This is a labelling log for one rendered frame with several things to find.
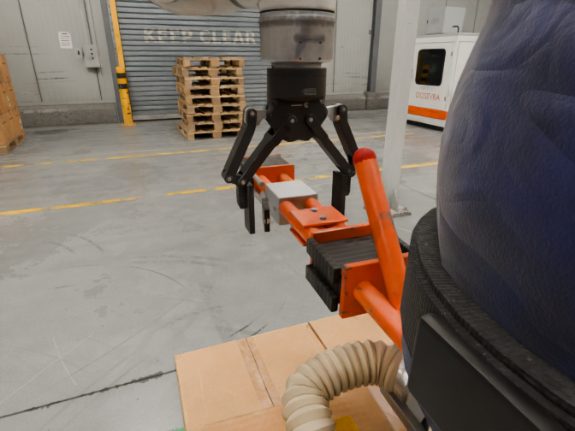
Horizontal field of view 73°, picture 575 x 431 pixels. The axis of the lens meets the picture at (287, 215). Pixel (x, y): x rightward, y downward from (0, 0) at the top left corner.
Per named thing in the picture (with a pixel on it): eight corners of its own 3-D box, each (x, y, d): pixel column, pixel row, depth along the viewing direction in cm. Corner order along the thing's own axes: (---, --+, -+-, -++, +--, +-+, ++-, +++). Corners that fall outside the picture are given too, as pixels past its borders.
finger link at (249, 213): (253, 185, 50) (247, 185, 50) (255, 233, 53) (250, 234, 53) (247, 179, 53) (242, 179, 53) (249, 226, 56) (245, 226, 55)
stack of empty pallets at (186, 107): (249, 136, 690) (246, 56, 641) (186, 140, 653) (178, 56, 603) (231, 125, 801) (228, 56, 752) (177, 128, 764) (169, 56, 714)
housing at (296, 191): (318, 221, 59) (320, 192, 57) (276, 227, 57) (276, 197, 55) (301, 204, 65) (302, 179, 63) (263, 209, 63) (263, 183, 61)
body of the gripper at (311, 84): (273, 66, 44) (274, 148, 47) (340, 66, 46) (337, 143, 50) (255, 65, 50) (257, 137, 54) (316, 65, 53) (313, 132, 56)
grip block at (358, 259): (417, 302, 41) (426, 252, 38) (334, 321, 38) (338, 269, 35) (375, 262, 48) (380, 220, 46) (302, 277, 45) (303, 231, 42)
